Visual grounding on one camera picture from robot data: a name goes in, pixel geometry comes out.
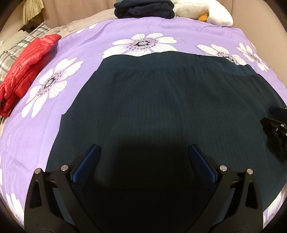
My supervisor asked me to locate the dark navy large jacket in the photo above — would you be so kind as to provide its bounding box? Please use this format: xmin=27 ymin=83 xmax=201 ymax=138
xmin=46 ymin=52 xmax=286 ymax=232

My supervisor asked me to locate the purple floral bed sheet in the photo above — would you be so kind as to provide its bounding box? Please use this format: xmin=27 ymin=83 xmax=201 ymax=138
xmin=1 ymin=17 xmax=286 ymax=225

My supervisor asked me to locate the white plush toy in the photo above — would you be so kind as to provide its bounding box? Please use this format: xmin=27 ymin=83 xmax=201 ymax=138
xmin=172 ymin=1 xmax=234 ymax=27

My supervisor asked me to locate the red puffer jacket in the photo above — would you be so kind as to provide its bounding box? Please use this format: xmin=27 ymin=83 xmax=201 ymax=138
xmin=1 ymin=34 xmax=61 ymax=117

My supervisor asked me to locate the grey plaid pillow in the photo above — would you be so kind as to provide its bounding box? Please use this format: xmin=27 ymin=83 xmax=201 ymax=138
xmin=1 ymin=22 xmax=51 ymax=82

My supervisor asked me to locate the beige blanket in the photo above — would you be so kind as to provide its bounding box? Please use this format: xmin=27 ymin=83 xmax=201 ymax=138
xmin=45 ymin=9 xmax=117 ymax=38

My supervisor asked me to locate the folded dark navy garment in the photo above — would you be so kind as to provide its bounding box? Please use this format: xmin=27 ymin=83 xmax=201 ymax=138
xmin=114 ymin=0 xmax=175 ymax=19

